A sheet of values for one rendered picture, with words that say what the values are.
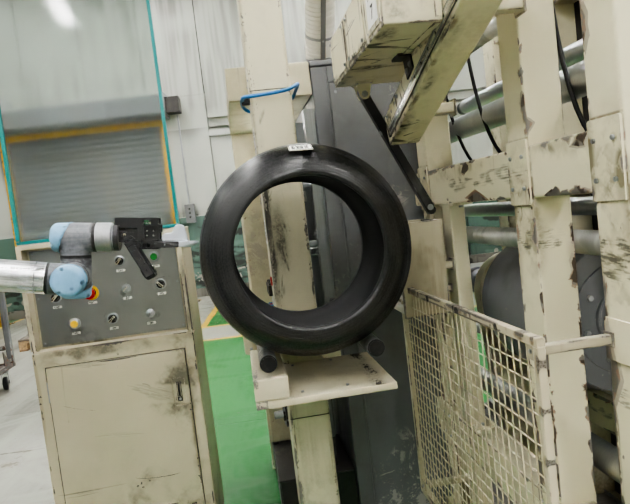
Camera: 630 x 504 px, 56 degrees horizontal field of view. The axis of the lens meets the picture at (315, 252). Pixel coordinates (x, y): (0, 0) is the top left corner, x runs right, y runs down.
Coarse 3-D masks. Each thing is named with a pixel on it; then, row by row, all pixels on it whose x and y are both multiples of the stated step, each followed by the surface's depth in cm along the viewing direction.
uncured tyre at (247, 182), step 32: (256, 160) 150; (288, 160) 148; (320, 160) 149; (352, 160) 152; (224, 192) 149; (256, 192) 147; (352, 192) 177; (384, 192) 152; (224, 224) 147; (384, 224) 152; (224, 256) 147; (384, 256) 154; (224, 288) 148; (352, 288) 179; (384, 288) 153; (256, 320) 149; (288, 320) 177; (320, 320) 178; (352, 320) 152; (384, 320) 157; (288, 352) 154; (320, 352) 155
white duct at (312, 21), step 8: (312, 0) 224; (320, 0) 224; (328, 0) 225; (312, 8) 227; (320, 8) 226; (328, 8) 227; (312, 16) 229; (320, 16) 228; (328, 16) 229; (312, 24) 231; (320, 24) 230; (328, 24) 231; (312, 32) 233; (320, 32) 232; (328, 32) 233; (312, 40) 235; (328, 40) 235; (312, 48) 238; (320, 48) 237; (328, 48) 238; (312, 56) 240; (320, 56) 239; (328, 56) 240
